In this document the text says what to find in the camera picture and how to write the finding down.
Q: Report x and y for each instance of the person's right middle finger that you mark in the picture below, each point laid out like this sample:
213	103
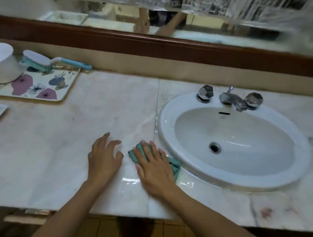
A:
147	151

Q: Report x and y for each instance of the wooden cabinet drawer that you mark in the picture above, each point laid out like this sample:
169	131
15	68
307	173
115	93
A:
25	218

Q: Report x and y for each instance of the wall mirror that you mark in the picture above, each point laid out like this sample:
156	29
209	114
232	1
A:
100	15

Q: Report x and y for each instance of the person's left middle finger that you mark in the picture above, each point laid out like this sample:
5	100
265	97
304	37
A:
103	141

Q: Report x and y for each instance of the faceted chrome tap knob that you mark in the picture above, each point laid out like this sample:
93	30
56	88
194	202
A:
253	100
205	93

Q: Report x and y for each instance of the person's right forearm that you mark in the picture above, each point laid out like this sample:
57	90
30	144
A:
217	230

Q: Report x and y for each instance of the white plastic pot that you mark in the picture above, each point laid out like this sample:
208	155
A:
0	63

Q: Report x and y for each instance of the metal sink drain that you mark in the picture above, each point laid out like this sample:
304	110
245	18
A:
215	148

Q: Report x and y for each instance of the teal cleaning cloth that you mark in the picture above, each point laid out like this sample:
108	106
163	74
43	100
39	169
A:
175	167

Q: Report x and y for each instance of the person's right little finger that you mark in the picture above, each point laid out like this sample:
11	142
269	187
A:
165	157

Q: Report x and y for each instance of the chrome faucet spout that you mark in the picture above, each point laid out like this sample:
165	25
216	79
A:
231	99

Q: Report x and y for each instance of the brown wooden mirror frame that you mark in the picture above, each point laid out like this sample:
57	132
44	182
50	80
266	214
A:
163	47

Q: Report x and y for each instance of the person's right thumb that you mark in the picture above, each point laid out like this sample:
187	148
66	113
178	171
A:
140	172

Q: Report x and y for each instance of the white oval sink basin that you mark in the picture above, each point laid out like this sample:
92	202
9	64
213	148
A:
238	160

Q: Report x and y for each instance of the floral print tray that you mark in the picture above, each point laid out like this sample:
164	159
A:
38	86

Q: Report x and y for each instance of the person's left thumb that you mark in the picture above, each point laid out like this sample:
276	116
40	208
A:
119	159

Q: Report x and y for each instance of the person's left hand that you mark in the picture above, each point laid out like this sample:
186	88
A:
103	164

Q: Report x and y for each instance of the person's right hand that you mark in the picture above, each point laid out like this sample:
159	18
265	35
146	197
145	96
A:
155	174

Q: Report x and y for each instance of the person's left forearm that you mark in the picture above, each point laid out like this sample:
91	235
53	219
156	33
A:
72	213

